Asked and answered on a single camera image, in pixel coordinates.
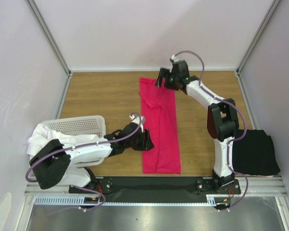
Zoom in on pink t shirt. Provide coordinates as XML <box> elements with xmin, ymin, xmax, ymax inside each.
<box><xmin>139</xmin><ymin>77</ymin><xmax>181</xmax><ymax>174</ymax></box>

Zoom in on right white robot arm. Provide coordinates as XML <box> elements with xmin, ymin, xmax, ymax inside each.
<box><xmin>155</xmin><ymin>60</ymin><xmax>239</xmax><ymax>193</ymax></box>

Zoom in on aluminium frame rail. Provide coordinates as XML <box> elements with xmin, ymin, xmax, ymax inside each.
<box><xmin>25</xmin><ymin>177</ymin><xmax>287</xmax><ymax>207</ymax></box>

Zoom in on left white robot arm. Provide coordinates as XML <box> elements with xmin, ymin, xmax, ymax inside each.
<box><xmin>27</xmin><ymin>119</ymin><xmax>155</xmax><ymax>193</ymax></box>

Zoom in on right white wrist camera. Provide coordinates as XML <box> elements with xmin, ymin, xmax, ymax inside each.
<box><xmin>170</xmin><ymin>55</ymin><xmax>180</xmax><ymax>73</ymax></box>

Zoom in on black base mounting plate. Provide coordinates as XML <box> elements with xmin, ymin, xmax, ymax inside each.
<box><xmin>68</xmin><ymin>176</ymin><xmax>241</xmax><ymax>204</ymax></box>

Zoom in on black folded t shirt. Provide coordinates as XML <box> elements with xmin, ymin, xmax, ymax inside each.
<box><xmin>232</xmin><ymin>130</ymin><xmax>280</xmax><ymax>176</ymax></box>

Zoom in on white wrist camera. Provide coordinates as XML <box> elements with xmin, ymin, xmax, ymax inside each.
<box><xmin>170</xmin><ymin>55</ymin><xmax>180</xmax><ymax>73</ymax></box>
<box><xmin>129</xmin><ymin>115</ymin><xmax>145</xmax><ymax>129</ymax></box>

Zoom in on white crumpled t shirt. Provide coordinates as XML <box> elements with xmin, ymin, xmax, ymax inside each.
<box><xmin>26</xmin><ymin>123</ymin><xmax>99</xmax><ymax>159</ymax></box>

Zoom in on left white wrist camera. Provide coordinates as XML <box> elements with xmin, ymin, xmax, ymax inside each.
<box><xmin>129</xmin><ymin>115</ymin><xmax>145</xmax><ymax>129</ymax></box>

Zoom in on white laundry basket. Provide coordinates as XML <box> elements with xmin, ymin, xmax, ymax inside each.
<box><xmin>41</xmin><ymin>115</ymin><xmax>108</xmax><ymax>169</ymax></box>

